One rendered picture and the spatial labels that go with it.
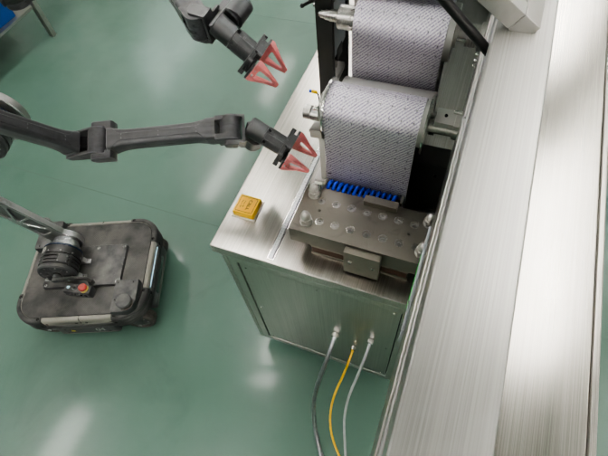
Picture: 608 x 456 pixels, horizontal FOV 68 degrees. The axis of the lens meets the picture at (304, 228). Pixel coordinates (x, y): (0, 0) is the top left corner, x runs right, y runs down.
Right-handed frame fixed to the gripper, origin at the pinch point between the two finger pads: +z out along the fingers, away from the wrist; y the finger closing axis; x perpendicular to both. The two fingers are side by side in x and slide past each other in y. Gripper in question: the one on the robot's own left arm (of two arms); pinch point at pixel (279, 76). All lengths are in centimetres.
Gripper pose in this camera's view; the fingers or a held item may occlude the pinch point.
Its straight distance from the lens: 121.5
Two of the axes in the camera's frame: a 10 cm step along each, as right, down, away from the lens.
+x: 5.4, -2.6, -8.0
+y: -3.5, 8.0, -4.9
